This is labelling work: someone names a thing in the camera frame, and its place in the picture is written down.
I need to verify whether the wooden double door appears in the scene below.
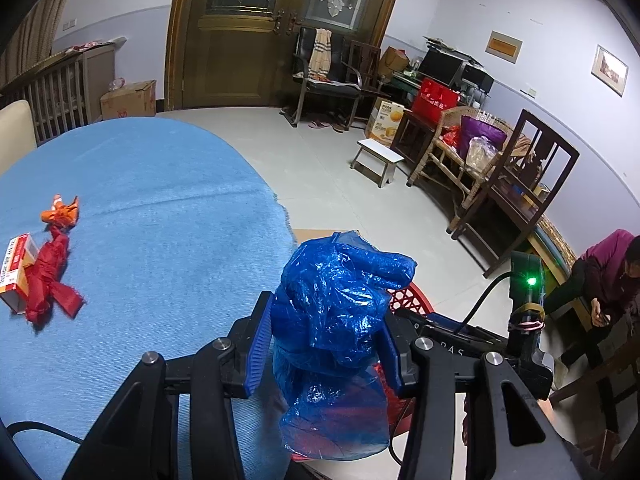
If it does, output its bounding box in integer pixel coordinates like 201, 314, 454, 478
165, 0, 408, 111

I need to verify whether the orange crumpled wrapper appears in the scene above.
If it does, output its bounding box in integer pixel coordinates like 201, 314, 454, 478
40, 194, 81, 231

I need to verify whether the small dark wooden chair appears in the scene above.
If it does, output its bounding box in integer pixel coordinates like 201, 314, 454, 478
347, 40, 383, 96

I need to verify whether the open brown cardboard box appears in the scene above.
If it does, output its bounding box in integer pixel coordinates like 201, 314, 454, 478
380, 46, 408, 78

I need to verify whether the wicker chair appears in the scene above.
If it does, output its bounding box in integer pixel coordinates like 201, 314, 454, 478
407, 106, 516, 216

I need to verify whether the orange and white carton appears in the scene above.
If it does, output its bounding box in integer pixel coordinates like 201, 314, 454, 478
0, 232, 41, 315

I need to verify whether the blue tablecloth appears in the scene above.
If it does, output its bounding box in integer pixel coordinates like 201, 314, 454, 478
0, 116, 293, 480

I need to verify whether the small white stool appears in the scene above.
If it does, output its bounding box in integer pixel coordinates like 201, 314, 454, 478
350, 139, 405, 188

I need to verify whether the dark wooden side table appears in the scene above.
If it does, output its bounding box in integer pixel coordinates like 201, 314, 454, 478
389, 109, 443, 166

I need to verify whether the striped towel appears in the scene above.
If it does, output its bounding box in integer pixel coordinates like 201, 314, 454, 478
307, 27, 332, 81

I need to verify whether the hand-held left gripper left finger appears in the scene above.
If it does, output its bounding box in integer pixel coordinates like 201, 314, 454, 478
60, 290, 273, 480

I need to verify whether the black monitor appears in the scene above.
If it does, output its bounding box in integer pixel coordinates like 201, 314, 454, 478
417, 49, 463, 86

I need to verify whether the red crumpled plastic bag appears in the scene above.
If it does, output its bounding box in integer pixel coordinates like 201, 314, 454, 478
24, 225, 87, 323

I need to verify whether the framed wall picture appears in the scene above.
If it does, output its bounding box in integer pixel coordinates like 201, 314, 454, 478
591, 45, 629, 97

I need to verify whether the wooden crib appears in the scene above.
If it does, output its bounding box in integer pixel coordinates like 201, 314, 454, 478
0, 42, 117, 146

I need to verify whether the yellow printed carton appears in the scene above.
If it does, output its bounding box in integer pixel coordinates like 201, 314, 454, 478
365, 99, 405, 143

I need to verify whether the large dark wooden chair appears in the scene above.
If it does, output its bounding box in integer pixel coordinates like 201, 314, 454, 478
447, 109, 581, 278

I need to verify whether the blue plastic bag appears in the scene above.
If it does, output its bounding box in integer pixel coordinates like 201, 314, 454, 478
270, 230, 418, 461

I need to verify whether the black metal-frame chair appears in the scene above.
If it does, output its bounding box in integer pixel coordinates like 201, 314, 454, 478
287, 25, 362, 133

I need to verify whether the purple cushion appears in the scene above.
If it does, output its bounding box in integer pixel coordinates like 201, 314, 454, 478
460, 115, 508, 158

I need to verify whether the cream sofa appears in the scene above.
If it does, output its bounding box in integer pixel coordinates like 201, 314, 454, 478
0, 100, 38, 176

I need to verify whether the black cable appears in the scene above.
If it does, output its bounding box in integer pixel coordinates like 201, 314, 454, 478
0, 422, 85, 445
462, 271, 513, 333

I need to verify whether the closed cardboard box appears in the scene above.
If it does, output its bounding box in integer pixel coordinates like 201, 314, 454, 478
100, 80, 157, 121

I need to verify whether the beige curtain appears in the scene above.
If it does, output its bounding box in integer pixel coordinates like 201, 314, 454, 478
0, 0, 83, 91

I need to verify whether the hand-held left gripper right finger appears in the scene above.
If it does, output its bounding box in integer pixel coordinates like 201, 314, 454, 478
375, 305, 601, 480

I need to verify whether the red plastic basket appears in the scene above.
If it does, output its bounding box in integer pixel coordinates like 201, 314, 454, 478
290, 282, 433, 462

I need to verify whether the red gift box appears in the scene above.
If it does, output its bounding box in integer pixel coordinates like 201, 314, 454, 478
411, 78, 460, 121

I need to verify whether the flat cardboard sheet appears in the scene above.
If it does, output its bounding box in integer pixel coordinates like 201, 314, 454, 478
292, 229, 363, 248

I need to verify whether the clear plastic bag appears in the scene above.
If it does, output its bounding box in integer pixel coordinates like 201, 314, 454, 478
466, 136, 501, 171

